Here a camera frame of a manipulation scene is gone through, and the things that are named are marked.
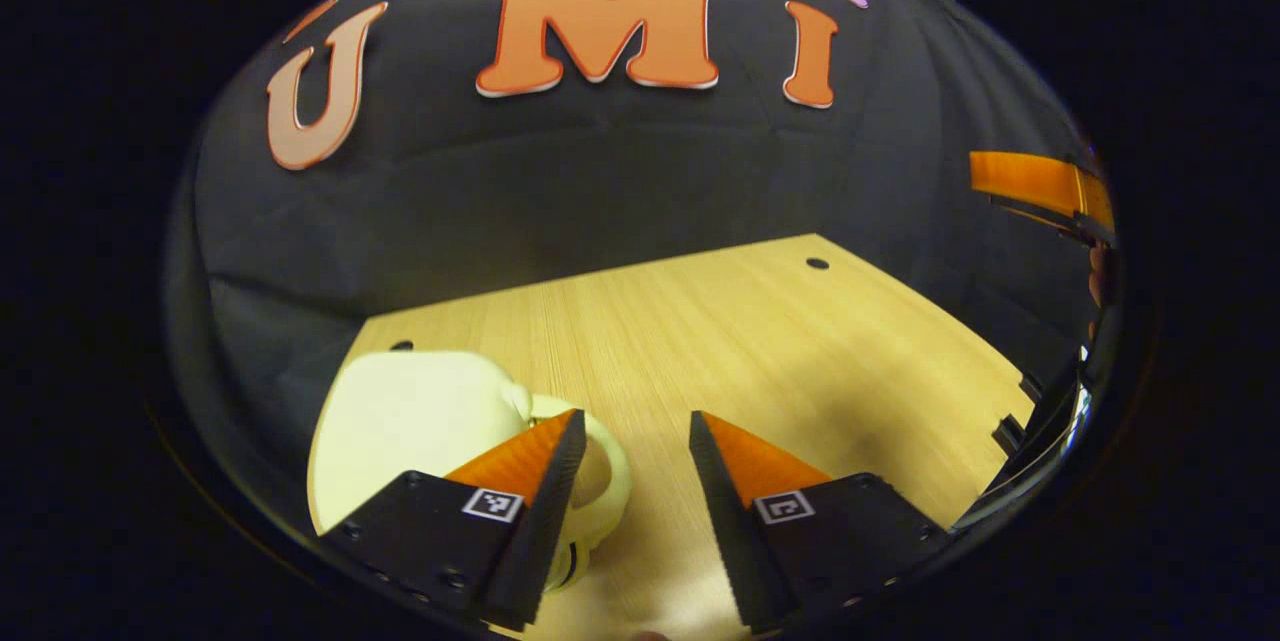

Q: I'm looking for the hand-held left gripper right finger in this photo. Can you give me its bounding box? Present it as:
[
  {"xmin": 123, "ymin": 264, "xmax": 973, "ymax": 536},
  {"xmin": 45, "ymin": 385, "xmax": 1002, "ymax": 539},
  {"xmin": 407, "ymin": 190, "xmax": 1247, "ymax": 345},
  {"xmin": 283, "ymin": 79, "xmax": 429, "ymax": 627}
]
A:
[{"xmin": 688, "ymin": 411, "xmax": 951, "ymax": 634}]

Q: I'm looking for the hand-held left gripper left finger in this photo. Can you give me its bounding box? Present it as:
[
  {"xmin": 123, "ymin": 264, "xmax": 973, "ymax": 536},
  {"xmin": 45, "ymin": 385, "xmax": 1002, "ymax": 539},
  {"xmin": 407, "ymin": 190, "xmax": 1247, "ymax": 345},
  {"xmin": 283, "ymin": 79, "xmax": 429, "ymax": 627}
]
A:
[{"xmin": 320, "ymin": 408, "xmax": 588, "ymax": 632}]

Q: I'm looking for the black backdrop cloth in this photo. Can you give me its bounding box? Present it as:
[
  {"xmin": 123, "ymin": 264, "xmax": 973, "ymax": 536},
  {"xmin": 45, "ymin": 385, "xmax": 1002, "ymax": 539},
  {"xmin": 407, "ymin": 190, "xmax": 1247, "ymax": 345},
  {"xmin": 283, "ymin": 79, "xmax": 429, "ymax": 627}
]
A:
[{"xmin": 165, "ymin": 0, "xmax": 1116, "ymax": 522}]

